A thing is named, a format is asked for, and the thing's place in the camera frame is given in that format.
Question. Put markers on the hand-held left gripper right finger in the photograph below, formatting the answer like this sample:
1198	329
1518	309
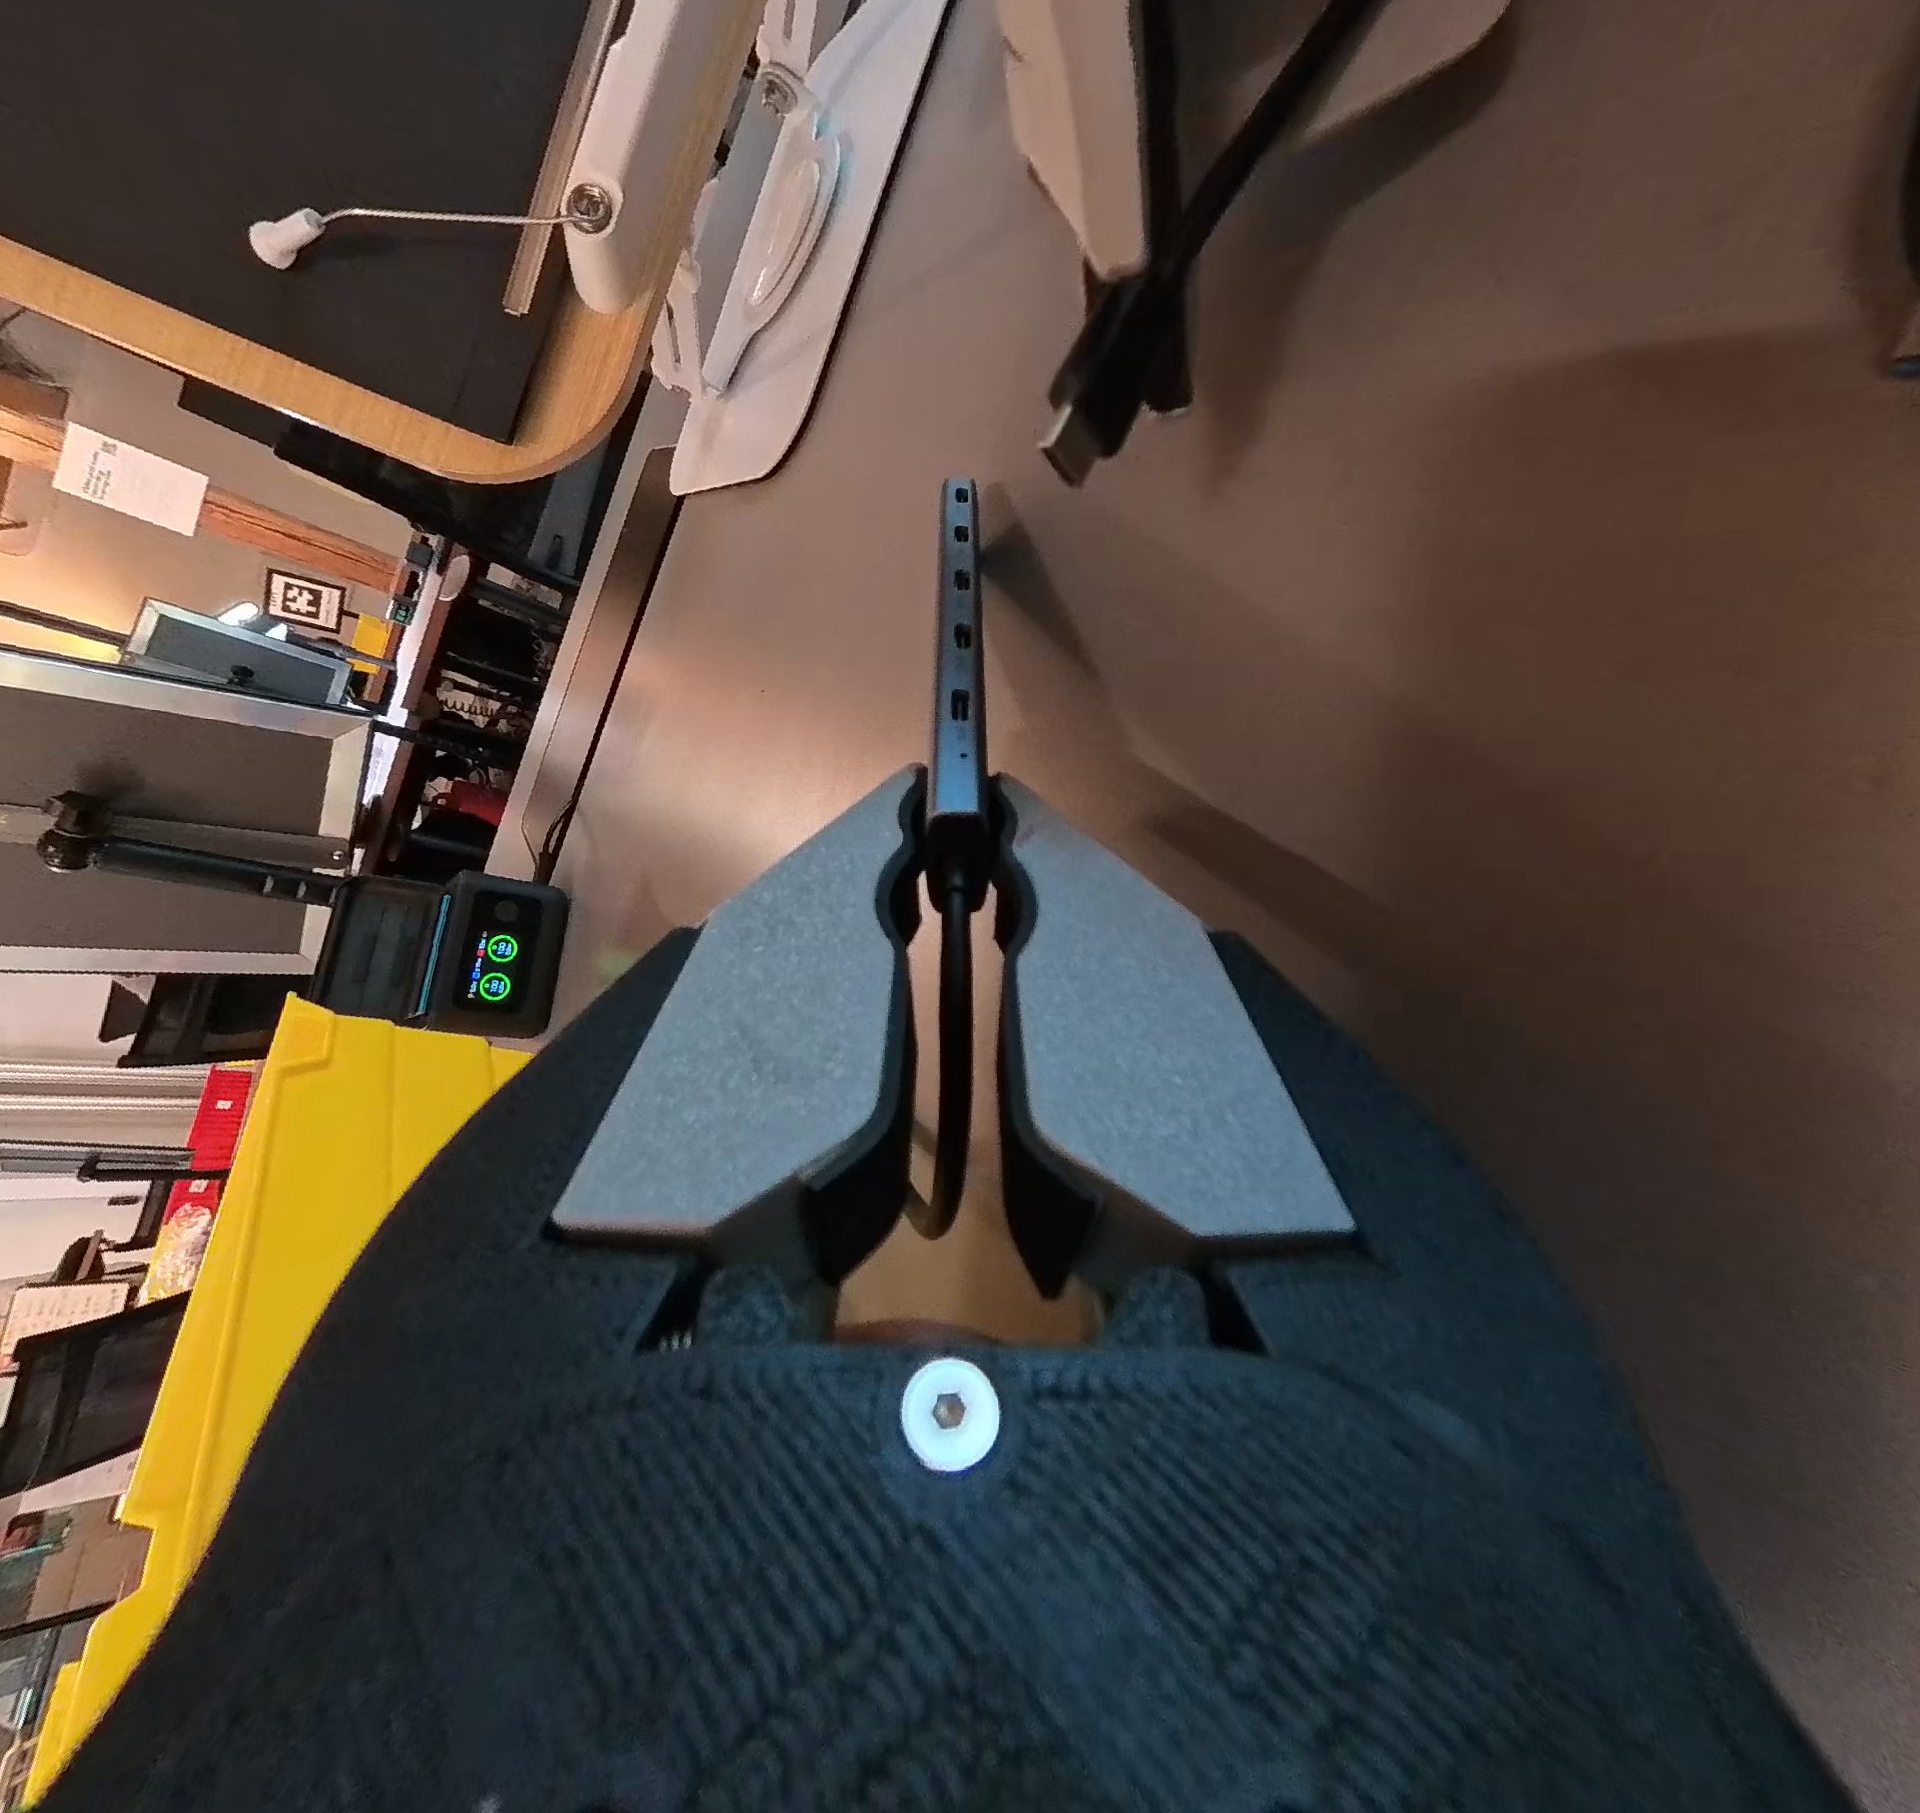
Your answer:
1171	1063

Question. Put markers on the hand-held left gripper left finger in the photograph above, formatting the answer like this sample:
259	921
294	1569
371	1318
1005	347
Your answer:
754	1047

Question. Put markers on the dark usb hub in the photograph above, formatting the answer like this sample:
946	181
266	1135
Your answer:
965	669

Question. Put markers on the yellow plastic bin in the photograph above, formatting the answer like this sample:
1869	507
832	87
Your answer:
285	1242

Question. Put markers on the black power station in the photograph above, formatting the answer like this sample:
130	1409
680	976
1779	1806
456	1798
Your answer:
477	958

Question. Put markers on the white board stand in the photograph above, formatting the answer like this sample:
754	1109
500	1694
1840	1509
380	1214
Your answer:
796	238

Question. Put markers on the red box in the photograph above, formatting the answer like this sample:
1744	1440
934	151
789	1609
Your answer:
226	1109

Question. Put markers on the black and white marker tag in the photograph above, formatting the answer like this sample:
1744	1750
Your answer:
305	594

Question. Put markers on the grey framed display board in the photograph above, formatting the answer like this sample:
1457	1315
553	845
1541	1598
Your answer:
153	796

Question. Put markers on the black mesh office chair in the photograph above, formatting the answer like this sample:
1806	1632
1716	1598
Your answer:
80	1396

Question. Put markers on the white paper note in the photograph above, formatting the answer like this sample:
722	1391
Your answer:
129	480

